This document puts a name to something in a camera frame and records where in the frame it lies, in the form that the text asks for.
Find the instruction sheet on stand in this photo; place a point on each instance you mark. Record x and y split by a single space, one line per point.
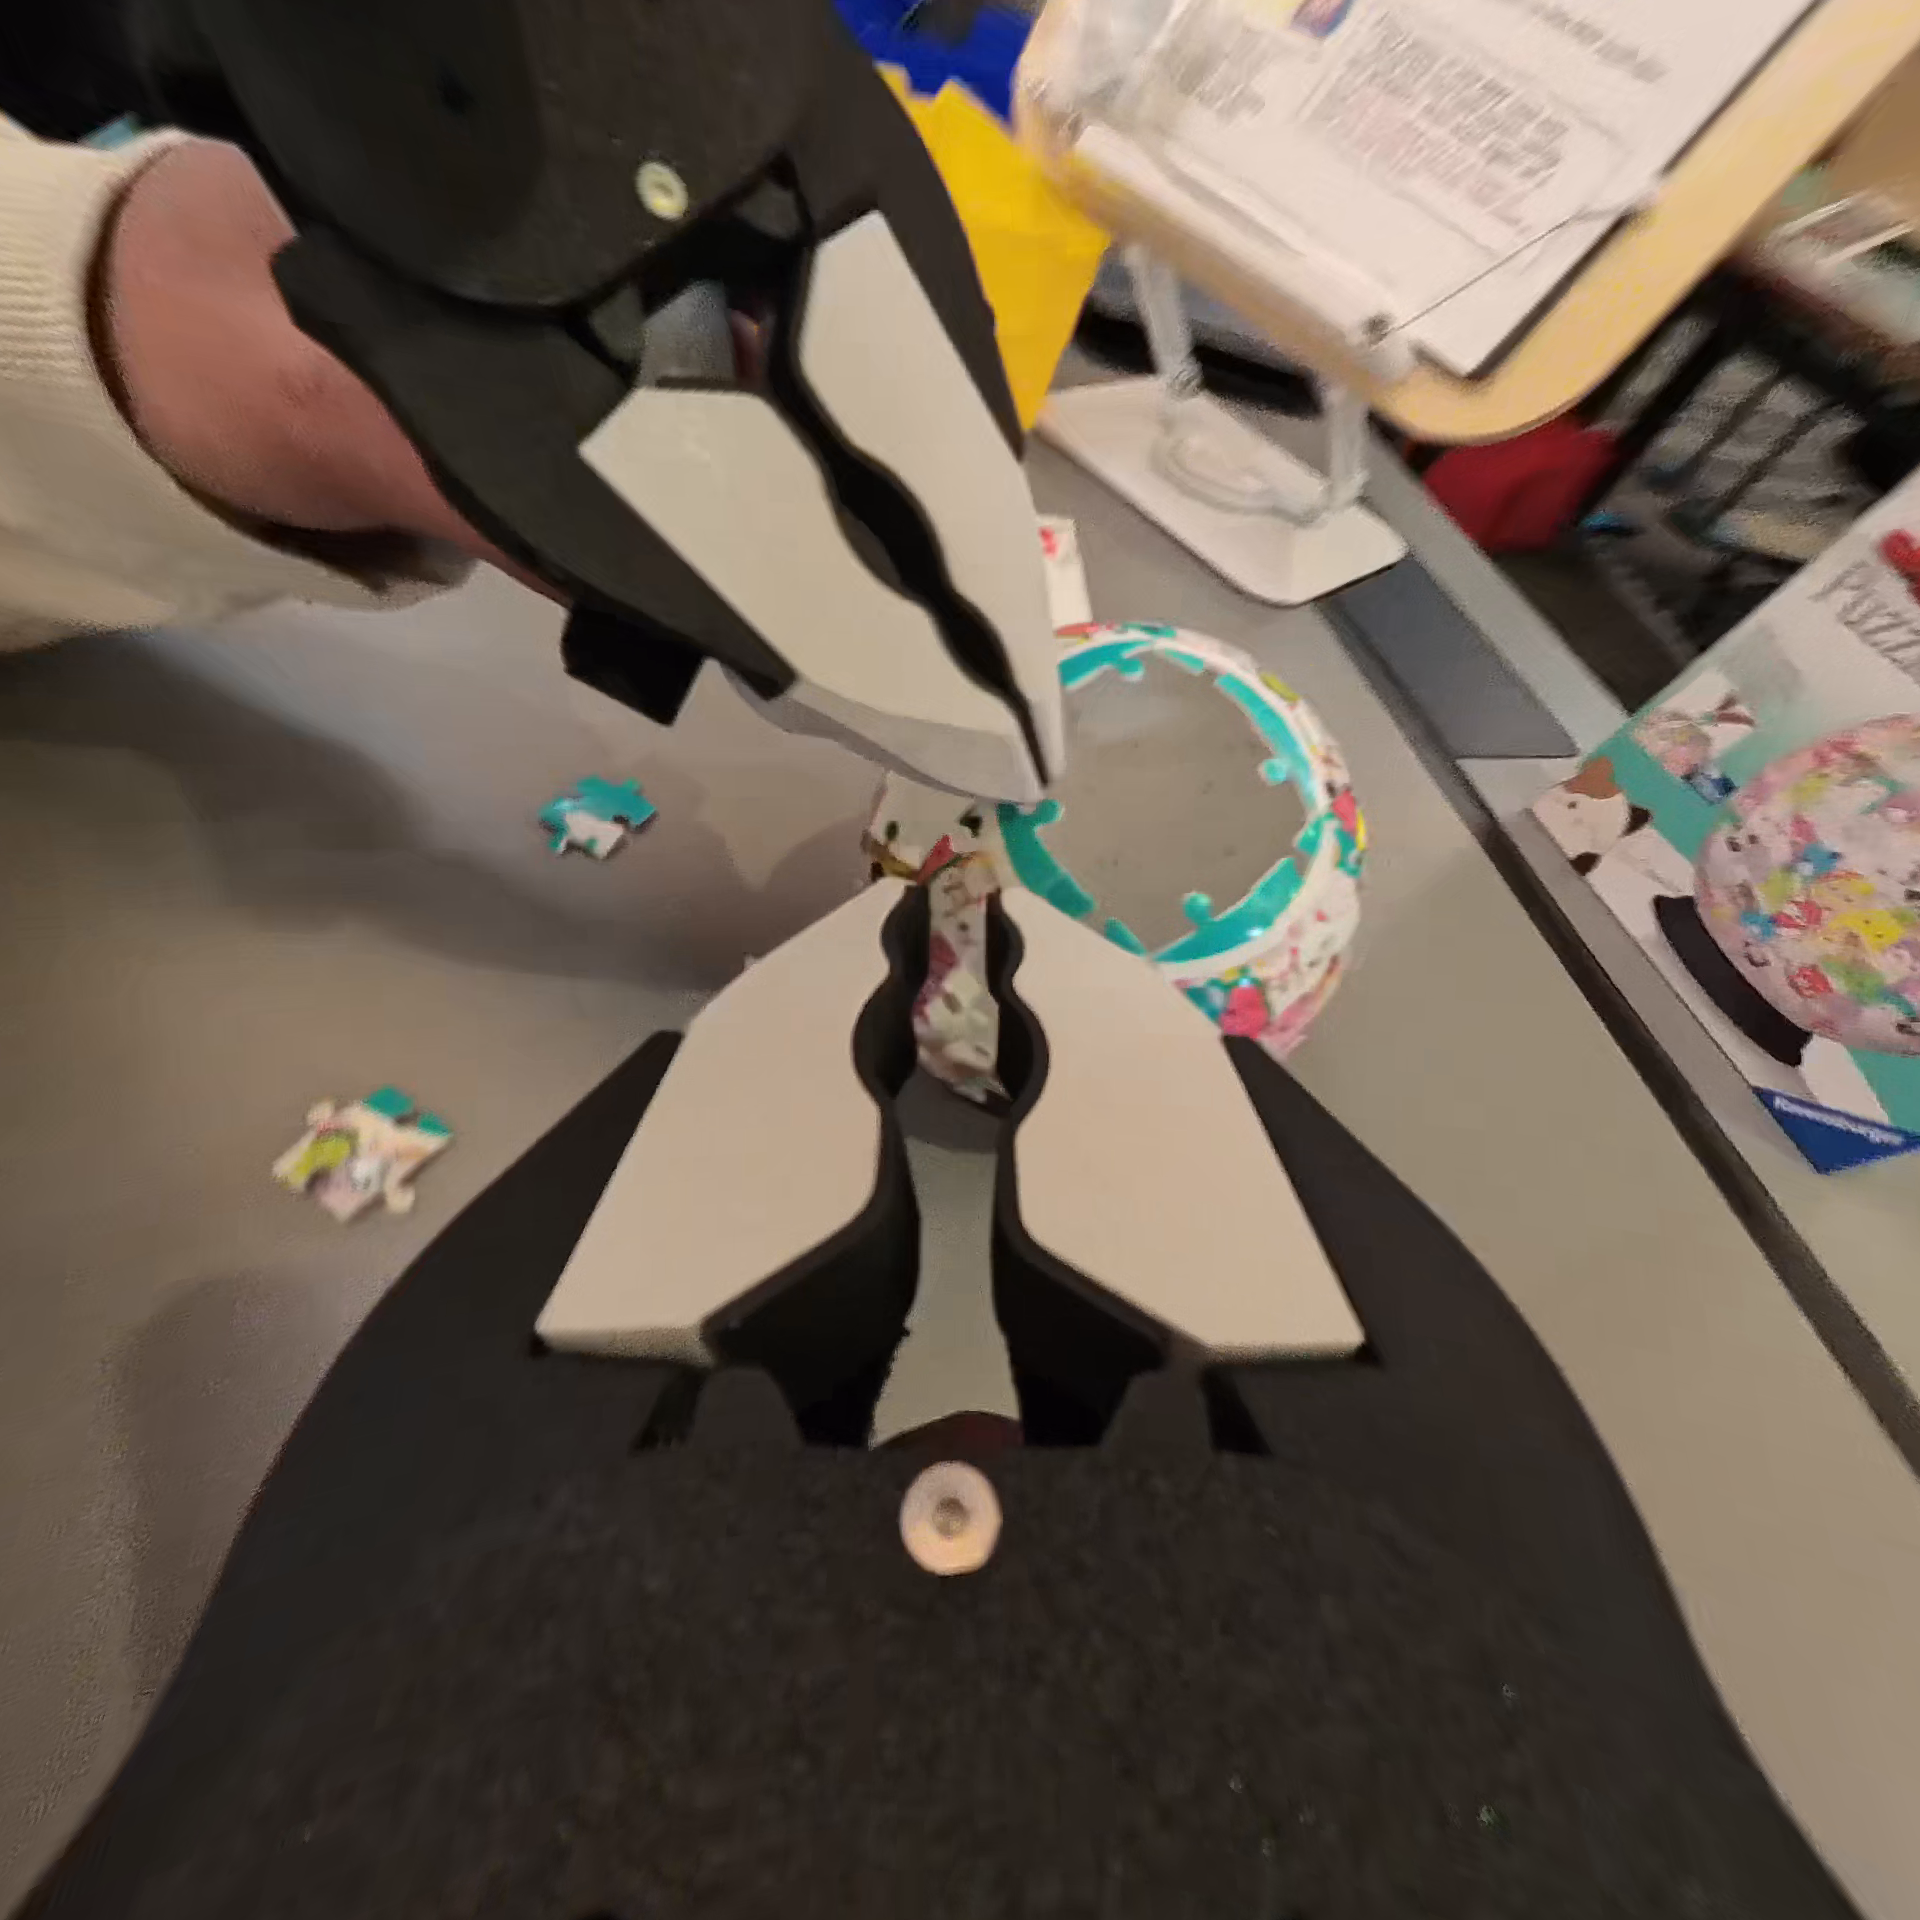
1290 549

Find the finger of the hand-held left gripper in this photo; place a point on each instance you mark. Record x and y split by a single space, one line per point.
752 540
945 451

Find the puzzle box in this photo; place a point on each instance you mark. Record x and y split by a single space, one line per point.
1681 781

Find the teal and white puzzle piece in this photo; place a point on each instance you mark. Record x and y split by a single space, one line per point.
593 820

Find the printed instruction sheet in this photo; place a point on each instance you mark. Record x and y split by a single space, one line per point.
1470 136

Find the person's left hand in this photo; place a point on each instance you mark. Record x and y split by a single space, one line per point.
225 376

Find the red seat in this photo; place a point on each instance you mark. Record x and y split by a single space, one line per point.
1514 489

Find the person's left forearm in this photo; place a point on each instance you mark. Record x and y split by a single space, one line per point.
62 496

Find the colourful puzzle ball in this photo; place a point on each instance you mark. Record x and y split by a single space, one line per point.
1277 976

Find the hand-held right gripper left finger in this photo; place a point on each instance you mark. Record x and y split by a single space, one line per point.
722 1185

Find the yellow plastic bin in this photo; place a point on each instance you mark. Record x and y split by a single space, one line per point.
1021 225

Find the blue plastic bin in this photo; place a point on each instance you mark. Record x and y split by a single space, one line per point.
899 38

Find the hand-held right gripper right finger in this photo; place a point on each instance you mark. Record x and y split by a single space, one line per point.
1185 1185

